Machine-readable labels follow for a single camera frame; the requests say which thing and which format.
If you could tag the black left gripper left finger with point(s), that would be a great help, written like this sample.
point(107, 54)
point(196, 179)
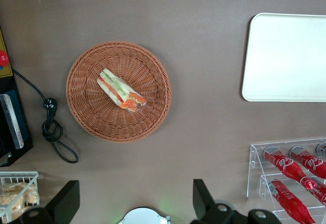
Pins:
point(67, 198)

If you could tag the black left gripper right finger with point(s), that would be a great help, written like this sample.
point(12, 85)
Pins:
point(201, 198)

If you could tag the red emergency stop button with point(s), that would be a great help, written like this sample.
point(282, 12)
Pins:
point(3, 58)

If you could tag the black sealing machine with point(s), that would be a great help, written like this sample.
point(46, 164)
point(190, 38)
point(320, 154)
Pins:
point(10, 122)

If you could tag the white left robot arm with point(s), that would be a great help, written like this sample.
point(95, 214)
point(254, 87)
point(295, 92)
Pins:
point(145, 216)

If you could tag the clear acrylic bottle rack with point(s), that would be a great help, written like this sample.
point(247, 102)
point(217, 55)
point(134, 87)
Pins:
point(254, 173)

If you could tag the cream plastic tray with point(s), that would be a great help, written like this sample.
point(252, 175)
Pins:
point(285, 56)

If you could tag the triangle sandwich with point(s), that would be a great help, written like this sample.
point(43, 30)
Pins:
point(119, 90)

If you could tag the rice cracker bag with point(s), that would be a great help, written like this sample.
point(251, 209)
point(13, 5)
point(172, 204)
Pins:
point(11, 203)
point(32, 196)
point(12, 187)

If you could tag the round brown wicker basket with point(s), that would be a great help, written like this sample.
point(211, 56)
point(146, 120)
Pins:
point(142, 63)

